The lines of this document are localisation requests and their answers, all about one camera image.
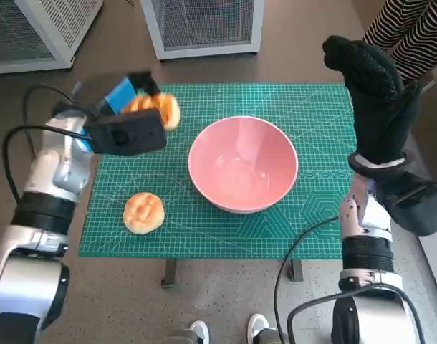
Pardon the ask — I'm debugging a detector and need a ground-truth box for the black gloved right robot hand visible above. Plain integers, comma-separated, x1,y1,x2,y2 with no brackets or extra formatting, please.
322,34,422,166

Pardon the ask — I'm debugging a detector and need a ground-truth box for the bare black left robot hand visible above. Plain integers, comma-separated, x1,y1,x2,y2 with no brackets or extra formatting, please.
92,70,162,118

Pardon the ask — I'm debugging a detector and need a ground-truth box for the long orange toy bread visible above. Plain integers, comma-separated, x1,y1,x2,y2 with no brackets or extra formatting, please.
123,92,181,132

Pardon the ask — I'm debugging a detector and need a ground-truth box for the round toy bread bun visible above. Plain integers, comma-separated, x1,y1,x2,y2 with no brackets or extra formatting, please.
123,192,165,236

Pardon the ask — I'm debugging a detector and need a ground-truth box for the pink bowl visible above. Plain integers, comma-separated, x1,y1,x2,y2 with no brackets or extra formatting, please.
188,115,299,215

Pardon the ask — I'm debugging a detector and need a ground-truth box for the person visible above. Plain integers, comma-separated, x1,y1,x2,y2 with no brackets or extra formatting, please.
361,0,437,83

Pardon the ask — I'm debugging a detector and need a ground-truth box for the wide white mesh cabinet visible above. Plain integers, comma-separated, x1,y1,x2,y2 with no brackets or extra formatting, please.
0,0,104,75

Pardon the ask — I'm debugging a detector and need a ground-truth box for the narrow white mesh cabinet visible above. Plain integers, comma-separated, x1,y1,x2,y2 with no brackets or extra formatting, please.
139,0,265,62

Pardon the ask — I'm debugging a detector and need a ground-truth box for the green cutting mat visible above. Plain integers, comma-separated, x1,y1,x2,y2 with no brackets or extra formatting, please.
77,82,355,259

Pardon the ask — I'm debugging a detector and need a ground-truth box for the grey table leg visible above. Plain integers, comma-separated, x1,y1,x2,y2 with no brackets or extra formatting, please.
160,257,178,290
288,258,304,283

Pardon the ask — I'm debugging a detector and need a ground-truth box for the white left robot foot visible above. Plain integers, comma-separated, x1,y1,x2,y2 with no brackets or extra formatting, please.
188,321,211,344

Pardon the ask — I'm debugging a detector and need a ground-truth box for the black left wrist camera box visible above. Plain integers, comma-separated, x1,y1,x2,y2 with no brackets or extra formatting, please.
85,109,168,156

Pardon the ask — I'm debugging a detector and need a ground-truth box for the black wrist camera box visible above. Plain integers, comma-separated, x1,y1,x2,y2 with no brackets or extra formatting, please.
378,171,437,237
85,109,168,156

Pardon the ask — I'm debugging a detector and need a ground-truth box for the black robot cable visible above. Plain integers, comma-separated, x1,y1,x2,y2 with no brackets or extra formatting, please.
2,125,94,204
287,282,426,344
274,216,343,344
24,84,80,121

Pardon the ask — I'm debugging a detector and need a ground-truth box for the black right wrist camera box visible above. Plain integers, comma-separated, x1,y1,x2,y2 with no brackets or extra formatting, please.
378,171,437,237

